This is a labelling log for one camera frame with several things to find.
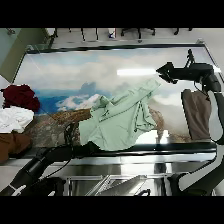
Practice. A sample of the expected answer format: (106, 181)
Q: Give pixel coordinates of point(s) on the light green T-shirt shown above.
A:
(116, 123)

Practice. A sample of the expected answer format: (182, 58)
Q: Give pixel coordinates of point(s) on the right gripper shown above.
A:
(171, 72)

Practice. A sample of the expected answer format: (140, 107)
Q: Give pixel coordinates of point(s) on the grey-brown garment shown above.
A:
(197, 113)

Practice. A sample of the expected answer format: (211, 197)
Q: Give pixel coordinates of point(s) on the dark red garment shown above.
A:
(20, 96)

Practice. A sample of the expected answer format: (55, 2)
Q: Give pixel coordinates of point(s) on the silver frame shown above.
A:
(116, 183)

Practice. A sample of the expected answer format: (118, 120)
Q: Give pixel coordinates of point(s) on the black office chair base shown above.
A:
(138, 31)

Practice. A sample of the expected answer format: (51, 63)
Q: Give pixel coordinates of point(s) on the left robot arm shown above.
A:
(33, 168)

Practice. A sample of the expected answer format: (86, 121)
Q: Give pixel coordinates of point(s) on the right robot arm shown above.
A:
(201, 71)

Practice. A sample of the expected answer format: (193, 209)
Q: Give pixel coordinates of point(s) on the white garment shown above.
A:
(13, 118)

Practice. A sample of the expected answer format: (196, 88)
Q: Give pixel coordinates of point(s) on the brown garment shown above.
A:
(13, 143)

